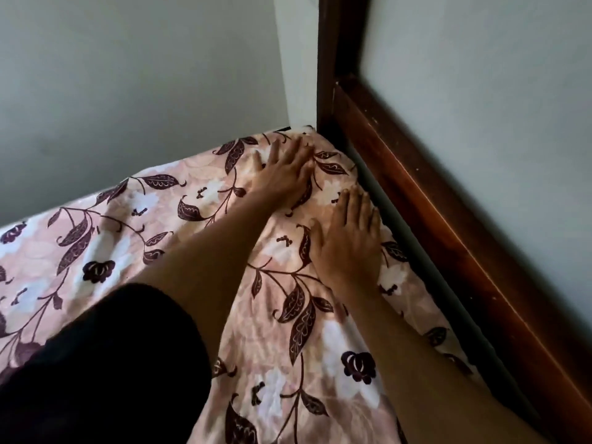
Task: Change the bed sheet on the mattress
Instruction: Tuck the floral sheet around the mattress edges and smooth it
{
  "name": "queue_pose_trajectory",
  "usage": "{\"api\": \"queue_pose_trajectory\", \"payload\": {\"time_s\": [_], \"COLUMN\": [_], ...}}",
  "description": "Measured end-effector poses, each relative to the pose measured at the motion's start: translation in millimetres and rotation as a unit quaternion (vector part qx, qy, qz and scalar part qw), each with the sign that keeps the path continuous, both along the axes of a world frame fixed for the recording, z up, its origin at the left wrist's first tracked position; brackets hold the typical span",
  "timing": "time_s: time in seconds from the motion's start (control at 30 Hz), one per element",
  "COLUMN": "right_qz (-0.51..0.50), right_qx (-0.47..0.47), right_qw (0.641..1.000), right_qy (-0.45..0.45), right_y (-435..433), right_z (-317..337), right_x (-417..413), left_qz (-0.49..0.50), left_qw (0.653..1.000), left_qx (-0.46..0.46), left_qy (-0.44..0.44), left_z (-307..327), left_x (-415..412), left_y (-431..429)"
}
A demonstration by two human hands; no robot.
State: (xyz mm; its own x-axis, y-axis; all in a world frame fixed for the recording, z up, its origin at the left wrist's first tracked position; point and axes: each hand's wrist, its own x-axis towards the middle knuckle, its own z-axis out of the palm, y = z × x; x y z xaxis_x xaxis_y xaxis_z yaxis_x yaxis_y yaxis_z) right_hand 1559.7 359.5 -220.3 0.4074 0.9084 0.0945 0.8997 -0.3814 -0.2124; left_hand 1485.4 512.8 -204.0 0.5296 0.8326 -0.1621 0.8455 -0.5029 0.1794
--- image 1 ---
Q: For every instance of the person's right hand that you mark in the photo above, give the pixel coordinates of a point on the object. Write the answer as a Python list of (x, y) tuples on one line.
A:
[(349, 249)]

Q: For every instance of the person's left hand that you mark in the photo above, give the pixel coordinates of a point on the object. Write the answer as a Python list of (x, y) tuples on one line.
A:
[(284, 175)]

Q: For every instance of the white textured mattress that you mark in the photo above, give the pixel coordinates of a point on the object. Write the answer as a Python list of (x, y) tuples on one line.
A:
[(416, 254)]

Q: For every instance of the dark wooden bed frame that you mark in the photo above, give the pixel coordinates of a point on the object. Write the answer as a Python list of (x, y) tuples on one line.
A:
[(439, 203)]

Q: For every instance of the pink floral bed sheet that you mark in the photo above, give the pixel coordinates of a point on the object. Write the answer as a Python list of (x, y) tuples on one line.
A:
[(277, 328)]

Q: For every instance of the person's left forearm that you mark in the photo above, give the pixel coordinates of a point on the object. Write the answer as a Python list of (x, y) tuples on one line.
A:
[(208, 268)]

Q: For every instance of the person's right forearm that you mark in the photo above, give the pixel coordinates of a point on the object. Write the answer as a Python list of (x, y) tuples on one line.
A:
[(430, 379)]

